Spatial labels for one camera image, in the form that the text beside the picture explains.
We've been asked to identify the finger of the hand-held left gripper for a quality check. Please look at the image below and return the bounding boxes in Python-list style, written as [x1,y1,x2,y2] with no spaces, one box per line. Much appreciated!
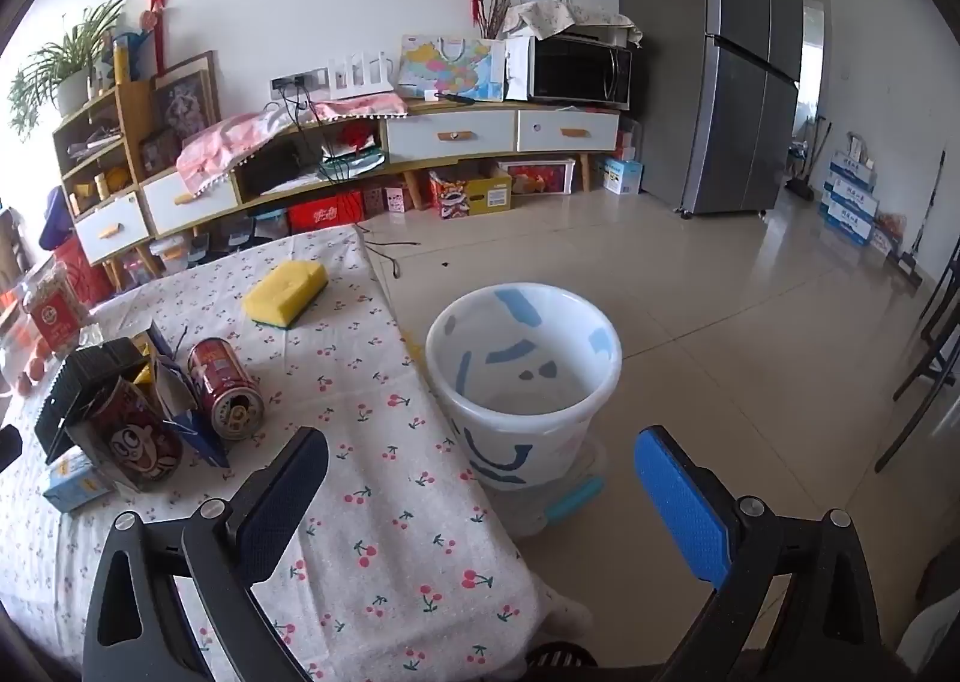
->
[34,359,106,465]
[90,338,149,387]

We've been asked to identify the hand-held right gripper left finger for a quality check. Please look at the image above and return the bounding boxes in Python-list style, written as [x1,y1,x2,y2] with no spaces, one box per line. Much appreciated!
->
[82,427,329,682]

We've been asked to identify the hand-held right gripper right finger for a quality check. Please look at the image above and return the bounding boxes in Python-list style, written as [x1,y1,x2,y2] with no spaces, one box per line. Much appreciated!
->
[634,425,890,682]

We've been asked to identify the light blue small box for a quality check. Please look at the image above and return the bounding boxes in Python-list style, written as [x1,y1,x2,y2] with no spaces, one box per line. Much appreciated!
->
[43,448,113,514]

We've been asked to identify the red cartoon face can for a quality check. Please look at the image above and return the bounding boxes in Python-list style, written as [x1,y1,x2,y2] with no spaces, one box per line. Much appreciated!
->
[66,378,186,495]

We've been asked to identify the red can yellow print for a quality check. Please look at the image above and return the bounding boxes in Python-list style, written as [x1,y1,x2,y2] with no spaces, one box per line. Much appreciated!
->
[186,338,266,441]

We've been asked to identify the torn blue paper box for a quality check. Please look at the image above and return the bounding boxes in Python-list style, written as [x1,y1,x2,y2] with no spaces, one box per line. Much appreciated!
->
[124,320,232,469]

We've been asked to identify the white plastic bin blue marks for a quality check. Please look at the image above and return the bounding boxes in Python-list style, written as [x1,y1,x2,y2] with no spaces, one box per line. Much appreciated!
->
[425,283,623,492]

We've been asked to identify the yellow sponge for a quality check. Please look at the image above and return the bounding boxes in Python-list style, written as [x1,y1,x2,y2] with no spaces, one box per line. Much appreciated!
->
[241,260,329,332]

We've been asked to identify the clear jar red label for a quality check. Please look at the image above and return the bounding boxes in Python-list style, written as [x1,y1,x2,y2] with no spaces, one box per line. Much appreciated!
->
[21,262,95,353]

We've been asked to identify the red gift bag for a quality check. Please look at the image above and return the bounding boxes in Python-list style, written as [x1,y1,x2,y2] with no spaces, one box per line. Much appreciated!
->
[52,235,113,308]

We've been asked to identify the cherry print tablecloth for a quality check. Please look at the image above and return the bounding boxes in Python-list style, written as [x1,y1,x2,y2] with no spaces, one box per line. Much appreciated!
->
[0,224,593,682]

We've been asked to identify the clear storage box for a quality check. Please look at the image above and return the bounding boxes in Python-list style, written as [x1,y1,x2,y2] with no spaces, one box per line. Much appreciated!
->
[150,232,211,272]

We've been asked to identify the white drawer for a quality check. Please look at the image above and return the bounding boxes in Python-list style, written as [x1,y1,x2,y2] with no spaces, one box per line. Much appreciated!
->
[75,194,151,267]
[386,110,518,161]
[142,167,241,237]
[517,110,622,154]

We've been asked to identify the purple bag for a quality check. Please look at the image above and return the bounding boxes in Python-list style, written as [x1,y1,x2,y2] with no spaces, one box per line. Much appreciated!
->
[37,185,76,252]

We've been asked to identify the pink cloth with fringe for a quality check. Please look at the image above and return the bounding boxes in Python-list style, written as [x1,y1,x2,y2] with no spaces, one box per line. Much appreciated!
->
[176,92,410,192]

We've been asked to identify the red gift box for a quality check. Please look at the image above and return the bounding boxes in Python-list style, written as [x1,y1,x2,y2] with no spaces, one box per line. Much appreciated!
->
[289,190,366,233]

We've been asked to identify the framed picture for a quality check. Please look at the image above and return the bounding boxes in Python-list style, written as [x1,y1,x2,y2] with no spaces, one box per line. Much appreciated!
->
[150,52,220,146]

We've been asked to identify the dark chair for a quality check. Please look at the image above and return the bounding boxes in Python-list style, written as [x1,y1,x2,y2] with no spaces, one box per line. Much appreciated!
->
[874,277,960,473]

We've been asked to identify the potted green plant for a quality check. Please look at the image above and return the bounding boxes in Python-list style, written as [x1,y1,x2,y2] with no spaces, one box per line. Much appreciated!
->
[7,0,132,135]

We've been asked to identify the green white bag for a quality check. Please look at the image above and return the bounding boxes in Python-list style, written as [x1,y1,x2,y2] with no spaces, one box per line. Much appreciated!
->
[319,142,387,184]

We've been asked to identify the blue white carton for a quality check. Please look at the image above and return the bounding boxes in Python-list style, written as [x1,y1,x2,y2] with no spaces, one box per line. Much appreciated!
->
[829,152,877,192]
[823,179,878,214]
[823,202,877,246]

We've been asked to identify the power strip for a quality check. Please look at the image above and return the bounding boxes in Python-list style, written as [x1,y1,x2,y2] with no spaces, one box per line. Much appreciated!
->
[270,73,331,99]

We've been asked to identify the blue white box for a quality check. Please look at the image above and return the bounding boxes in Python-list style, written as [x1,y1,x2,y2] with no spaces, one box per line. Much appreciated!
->
[602,157,644,195]

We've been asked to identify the flat mop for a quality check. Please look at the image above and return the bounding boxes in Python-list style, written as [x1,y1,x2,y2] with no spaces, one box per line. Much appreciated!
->
[896,152,946,285]

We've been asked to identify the broom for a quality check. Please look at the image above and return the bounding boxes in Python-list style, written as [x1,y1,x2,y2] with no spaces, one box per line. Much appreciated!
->
[787,119,833,203]

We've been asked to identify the printed cardboard box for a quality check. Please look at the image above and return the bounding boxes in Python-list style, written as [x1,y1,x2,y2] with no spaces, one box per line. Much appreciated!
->
[429,167,513,216]

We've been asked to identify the white slotted rack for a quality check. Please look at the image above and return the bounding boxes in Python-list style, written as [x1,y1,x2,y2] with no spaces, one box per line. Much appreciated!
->
[326,52,396,101]

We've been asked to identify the grey refrigerator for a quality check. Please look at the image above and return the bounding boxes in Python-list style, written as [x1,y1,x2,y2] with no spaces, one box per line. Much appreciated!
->
[619,0,803,218]

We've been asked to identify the wooden cabinet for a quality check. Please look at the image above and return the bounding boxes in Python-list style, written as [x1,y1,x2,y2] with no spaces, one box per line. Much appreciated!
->
[52,52,623,278]

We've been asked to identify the map print gift bag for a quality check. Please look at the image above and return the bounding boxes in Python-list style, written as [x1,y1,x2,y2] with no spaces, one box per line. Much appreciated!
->
[396,37,507,104]

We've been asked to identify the black microwave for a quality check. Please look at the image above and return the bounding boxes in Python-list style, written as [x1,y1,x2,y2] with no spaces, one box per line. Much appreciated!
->
[531,35,632,107]

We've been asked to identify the white gift bag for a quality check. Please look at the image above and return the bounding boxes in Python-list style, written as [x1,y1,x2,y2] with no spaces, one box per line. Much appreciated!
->
[504,37,535,101]

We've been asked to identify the floral cloth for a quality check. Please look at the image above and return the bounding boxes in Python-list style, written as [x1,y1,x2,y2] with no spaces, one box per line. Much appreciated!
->
[504,0,644,49]

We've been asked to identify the dried twigs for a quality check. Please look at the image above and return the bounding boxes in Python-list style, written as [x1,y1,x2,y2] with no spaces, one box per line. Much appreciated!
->
[476,0,526,41]

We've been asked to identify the clear container teal handle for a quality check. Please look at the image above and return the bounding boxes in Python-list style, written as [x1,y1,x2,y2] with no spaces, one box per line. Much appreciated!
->
[491,442,610,540]

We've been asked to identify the black cable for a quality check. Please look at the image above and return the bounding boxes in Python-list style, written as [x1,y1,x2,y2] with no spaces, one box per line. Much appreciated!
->
[356,224,421,278]

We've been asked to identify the red box white frame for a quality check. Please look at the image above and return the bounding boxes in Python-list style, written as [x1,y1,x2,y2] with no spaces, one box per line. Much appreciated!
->
[496,157,593,197]

